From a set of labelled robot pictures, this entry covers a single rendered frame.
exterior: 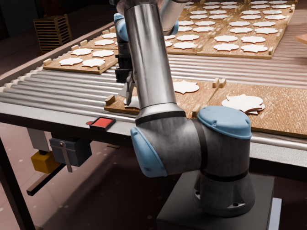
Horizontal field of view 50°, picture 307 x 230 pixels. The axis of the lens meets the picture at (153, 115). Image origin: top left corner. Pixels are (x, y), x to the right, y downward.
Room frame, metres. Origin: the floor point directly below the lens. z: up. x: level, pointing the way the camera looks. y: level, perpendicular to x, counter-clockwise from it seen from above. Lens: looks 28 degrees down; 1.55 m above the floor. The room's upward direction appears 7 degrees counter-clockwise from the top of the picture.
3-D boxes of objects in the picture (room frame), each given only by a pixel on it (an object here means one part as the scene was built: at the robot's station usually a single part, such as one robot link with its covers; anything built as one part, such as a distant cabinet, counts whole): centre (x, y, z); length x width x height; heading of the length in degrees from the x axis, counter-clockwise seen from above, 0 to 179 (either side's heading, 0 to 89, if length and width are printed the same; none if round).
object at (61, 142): (1.24, 0.38, 0.77); 0.14 x 0.11 x 0.18; 61
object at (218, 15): (2.71, -0.53, 0.94); 0.41 x 0.35 x 0.04; 62
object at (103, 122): (1.15, 0.20, 0.92); 0.06 x 0.06 x 0.01; 61
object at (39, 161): (1.32, 0.54, 0.74); 0.09 x 0.08 x 0.24; 61
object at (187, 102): (1.32, -0.06, 0.93); 0.41 x 0.35 x 0.02; 62
